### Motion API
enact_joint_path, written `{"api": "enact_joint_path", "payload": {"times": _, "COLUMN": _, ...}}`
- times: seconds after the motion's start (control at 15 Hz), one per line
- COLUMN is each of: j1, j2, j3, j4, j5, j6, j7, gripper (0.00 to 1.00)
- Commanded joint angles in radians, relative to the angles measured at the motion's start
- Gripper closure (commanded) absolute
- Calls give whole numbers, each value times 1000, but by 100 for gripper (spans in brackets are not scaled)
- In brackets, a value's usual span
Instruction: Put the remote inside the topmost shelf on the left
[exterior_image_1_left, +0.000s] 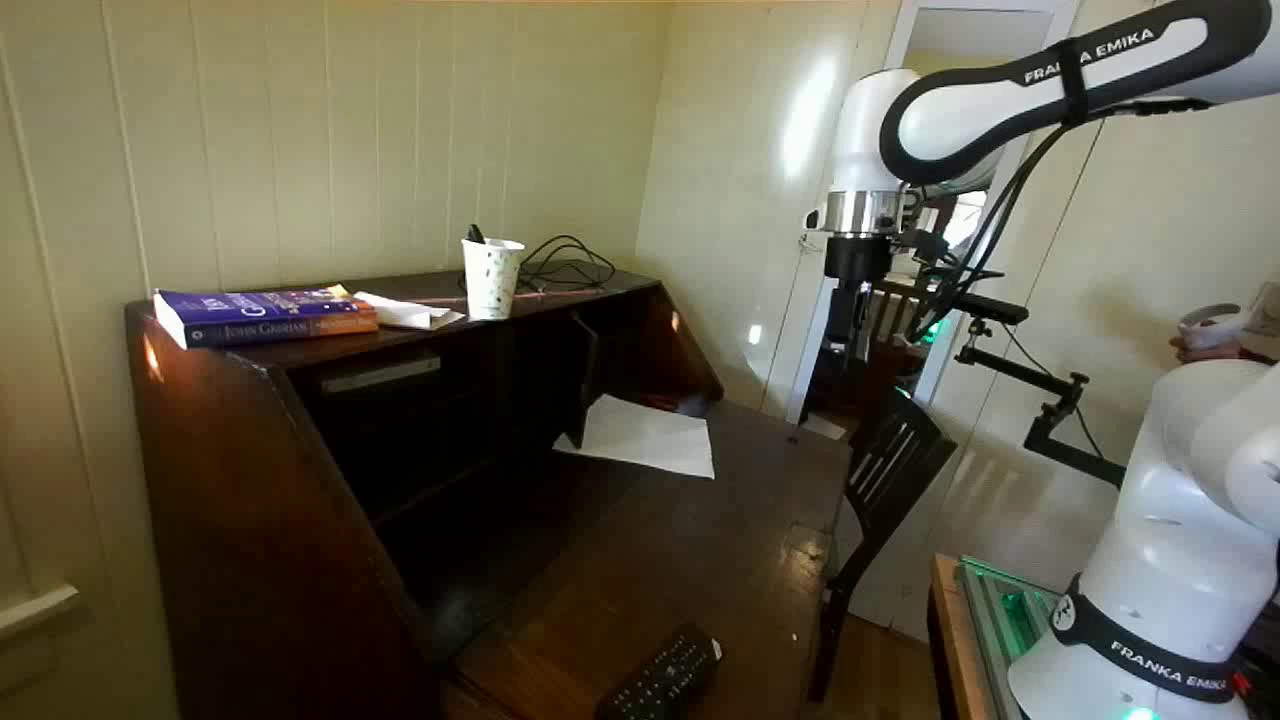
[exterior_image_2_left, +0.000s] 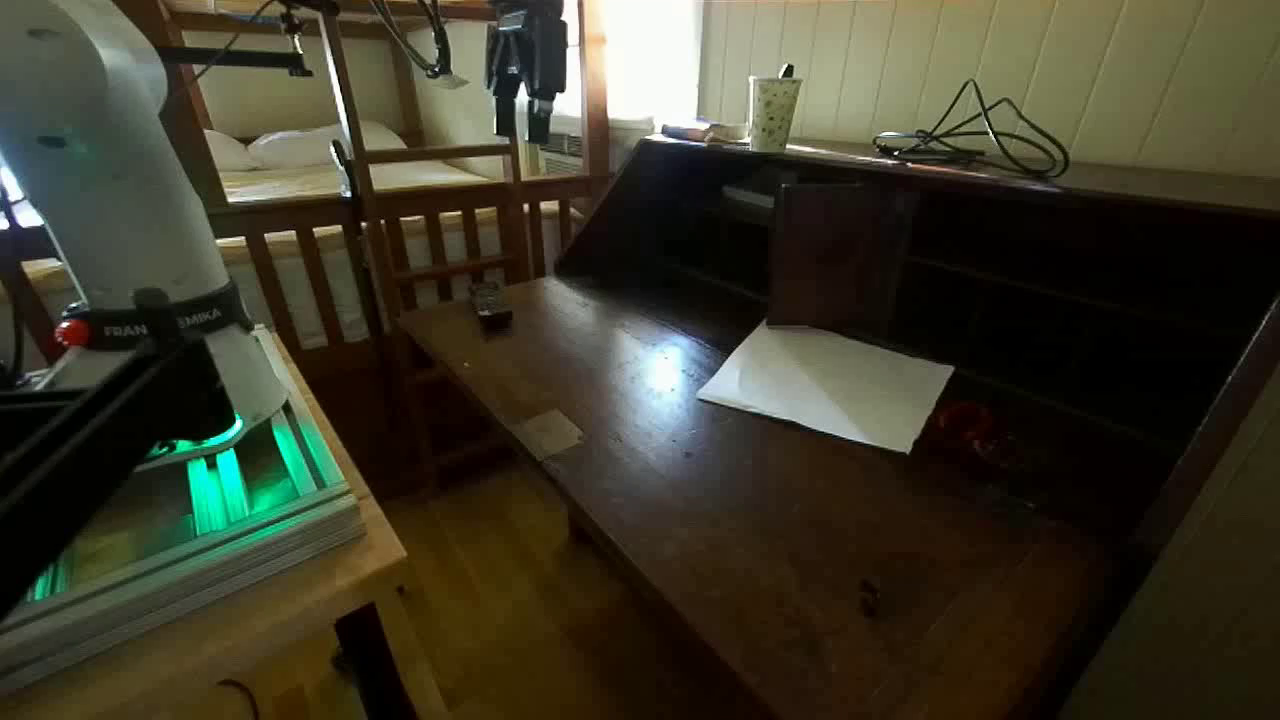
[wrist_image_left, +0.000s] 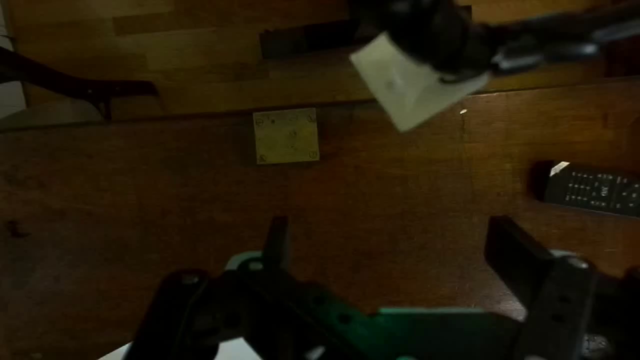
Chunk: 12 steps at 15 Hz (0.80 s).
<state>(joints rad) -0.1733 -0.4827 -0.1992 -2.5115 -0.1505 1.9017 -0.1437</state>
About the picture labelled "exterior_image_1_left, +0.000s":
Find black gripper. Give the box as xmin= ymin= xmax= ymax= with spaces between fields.
xmin=819 ymin=231 xmax=897 ymax=352

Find black remote control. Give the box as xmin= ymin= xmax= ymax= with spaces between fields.
xmin=592 ymin=625 xmax=729 ymax=720

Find dark chair beyond doorway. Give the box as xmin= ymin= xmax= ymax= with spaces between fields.
xmin=804 ymin=270 xmax=942 ymax=431

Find dark wooden chair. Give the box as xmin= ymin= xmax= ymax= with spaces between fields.
xmin=804 ymin=385 xmax=962 ymax=709

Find white paper sheet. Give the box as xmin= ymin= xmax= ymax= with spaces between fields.
xmin=551 ymin=391 xmax=720 ymax=484

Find dark wooden secretary desk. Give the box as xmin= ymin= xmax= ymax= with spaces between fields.
xmin=119 ymin=268 xmax=857 ymax=720

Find white paper cup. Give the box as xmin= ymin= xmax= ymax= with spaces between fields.
xmin=461 ymin=231 xmax=527 ymax=325

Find white round object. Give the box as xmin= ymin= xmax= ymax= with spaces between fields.
xmin=1176 ymin=300 xmax=1254 ymax=361

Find light wooden robot table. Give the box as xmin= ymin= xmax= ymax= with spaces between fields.
xmin=930 ymin=550 xmax=1018 ymax=720

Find white folded papers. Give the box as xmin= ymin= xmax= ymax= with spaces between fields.
xmin=353 ymin=286 xmax=468 ymax=335

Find blue hardcover book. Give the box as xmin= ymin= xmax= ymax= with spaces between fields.
xmin=154 ymin=278 xmax=385 ymax=352

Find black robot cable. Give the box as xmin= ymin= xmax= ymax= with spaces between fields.
xmin=918 ymin=90 xmax=1213 ymax=335

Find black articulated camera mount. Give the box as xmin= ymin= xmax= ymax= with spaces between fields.
xmin=952 ymin=286 xmax=1132 ymax=490

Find white door frame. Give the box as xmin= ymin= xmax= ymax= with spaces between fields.
xmin=795 ymin=0 xmax=1088 ymax=431

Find black tangled cable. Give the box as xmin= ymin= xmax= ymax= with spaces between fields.
xmin=517 ymin=231 xmax=620 ymax=291

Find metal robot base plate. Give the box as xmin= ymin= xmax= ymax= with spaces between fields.
xmin=958 ymin=554 xmax=1069 ymax=672

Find white wall trim ledge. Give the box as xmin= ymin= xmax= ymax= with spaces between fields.
xmin=0 ymin=580 xmax=86 ymax=646

